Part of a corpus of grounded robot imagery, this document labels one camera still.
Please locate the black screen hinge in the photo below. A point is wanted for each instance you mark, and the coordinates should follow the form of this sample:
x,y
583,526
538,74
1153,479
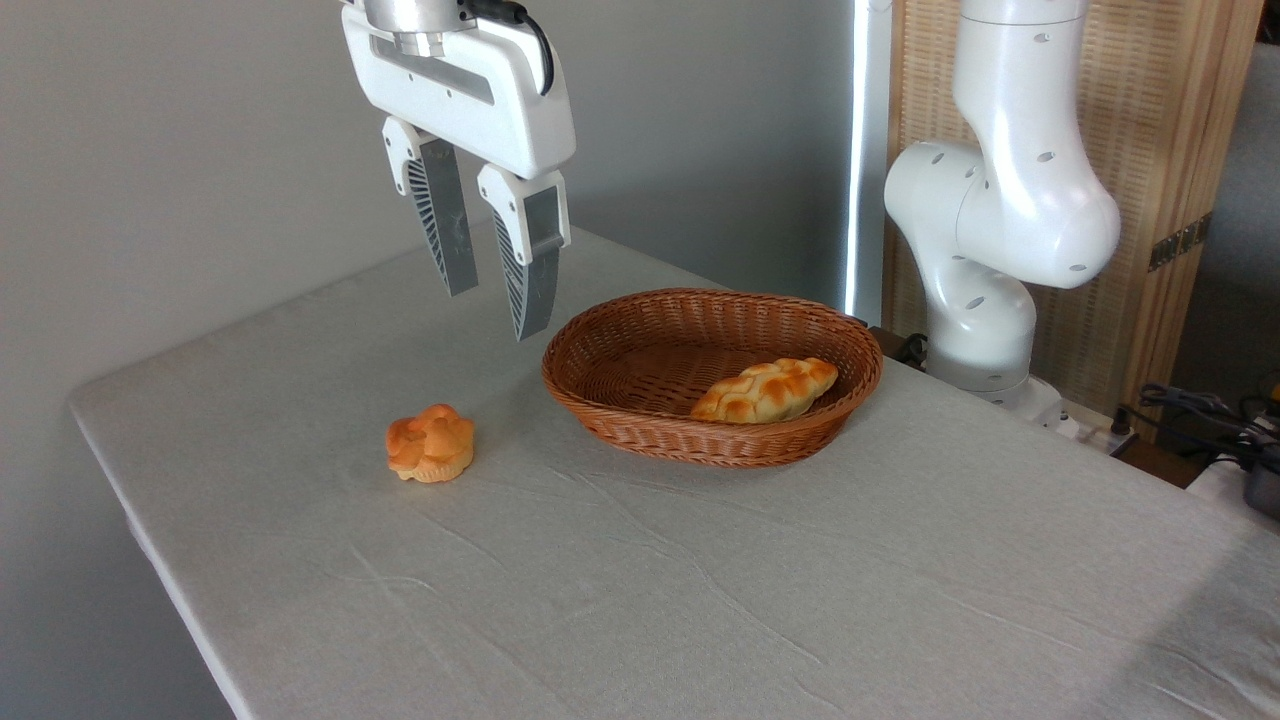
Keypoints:
x,y
1180,242

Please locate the brown woven wicker basket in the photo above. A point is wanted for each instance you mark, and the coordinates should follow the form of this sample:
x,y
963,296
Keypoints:
x,y
640,340

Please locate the dark grey box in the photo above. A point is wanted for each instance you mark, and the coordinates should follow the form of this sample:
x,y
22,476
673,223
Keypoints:
x,y
1265,492

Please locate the long braided bread loaf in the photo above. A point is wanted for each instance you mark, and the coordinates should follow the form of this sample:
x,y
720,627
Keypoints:
x,y
765,392

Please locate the white vertical pole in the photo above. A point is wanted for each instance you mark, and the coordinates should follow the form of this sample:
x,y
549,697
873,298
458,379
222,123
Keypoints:
x,y
866,150

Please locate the round flower-shaped bun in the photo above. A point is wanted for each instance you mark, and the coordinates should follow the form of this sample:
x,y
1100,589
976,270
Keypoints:
x,y
430,445

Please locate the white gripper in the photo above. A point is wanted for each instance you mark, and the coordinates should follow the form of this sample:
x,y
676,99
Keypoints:
x,y
500,110

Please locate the grey tablecloth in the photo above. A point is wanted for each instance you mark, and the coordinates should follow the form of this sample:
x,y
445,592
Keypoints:
x,y
800,600

